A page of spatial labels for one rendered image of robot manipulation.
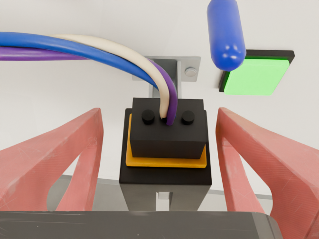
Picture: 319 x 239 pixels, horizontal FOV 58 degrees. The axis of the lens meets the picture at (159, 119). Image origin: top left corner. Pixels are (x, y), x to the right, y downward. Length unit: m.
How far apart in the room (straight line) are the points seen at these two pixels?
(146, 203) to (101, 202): 1.23
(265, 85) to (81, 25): 0.12
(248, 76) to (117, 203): 1.25
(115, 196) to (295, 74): 1.23
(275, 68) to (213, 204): 1.35
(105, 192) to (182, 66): 1.21
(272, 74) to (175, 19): 0.07
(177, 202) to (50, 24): 0.12
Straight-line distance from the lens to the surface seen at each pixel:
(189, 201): 0.16
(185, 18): 0.17
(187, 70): 0.20
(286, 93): 0.24
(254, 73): 0.20
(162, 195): 0.16
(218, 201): 1.53
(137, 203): 0.16
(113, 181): 0.43
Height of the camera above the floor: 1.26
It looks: 75 degrees down
